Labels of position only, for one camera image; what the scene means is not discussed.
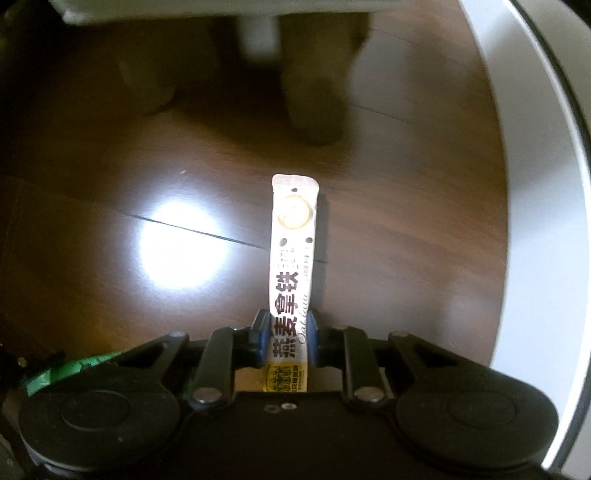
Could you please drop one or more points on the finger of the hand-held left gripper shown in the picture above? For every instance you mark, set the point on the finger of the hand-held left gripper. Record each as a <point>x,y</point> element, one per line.
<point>27,364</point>

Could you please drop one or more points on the white wardrobe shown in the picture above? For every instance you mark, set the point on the white wardrobe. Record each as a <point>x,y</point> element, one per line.
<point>531,138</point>

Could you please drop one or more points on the white yellow coffee sachet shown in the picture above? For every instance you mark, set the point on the white yellow coffee sachet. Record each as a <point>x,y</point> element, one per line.
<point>291,240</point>

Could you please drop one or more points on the round grey stool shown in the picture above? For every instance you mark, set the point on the round grey stool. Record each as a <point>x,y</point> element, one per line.
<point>314,92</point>

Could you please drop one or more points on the green wrapper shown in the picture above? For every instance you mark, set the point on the green wrapper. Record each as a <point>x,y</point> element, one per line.
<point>60,371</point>

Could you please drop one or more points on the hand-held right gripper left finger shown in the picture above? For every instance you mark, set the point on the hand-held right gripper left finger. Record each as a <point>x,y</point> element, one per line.
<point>262,337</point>

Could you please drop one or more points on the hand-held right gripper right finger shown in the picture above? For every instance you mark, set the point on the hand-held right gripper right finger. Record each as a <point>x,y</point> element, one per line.
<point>315,339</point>

